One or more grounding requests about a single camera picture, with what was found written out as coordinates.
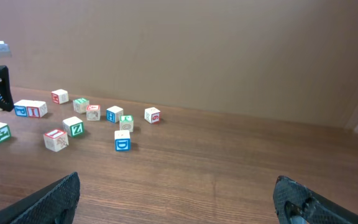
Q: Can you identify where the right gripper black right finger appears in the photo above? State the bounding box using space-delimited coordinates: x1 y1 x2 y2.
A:
273 175 358 224

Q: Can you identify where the red picture wooden block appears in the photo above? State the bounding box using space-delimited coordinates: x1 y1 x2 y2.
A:
144 107 160 124

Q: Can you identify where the blue picture wooden block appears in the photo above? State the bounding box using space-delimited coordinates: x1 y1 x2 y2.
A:
114 130 131 151

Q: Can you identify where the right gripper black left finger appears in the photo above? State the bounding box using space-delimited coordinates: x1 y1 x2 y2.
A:
0 172 80 224

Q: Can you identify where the green letter Z block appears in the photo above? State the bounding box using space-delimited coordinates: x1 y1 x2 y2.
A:
73 98 90 114

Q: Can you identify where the green side plain block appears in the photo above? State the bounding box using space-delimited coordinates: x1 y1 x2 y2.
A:
63 116 85 138

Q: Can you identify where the red trimmed far block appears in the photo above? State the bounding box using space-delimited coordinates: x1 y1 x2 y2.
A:
51 89 69 105

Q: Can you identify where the red letter I block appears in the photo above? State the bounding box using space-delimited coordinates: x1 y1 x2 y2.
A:
44 129 69 152

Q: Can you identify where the red side paired block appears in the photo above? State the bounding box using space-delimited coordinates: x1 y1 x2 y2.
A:
26 101 48 118

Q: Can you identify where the green letter J block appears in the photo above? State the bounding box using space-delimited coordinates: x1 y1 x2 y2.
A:
119 115 134 132

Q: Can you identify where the blue side wooden block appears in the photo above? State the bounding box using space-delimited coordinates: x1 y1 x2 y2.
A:
106 106 124 123

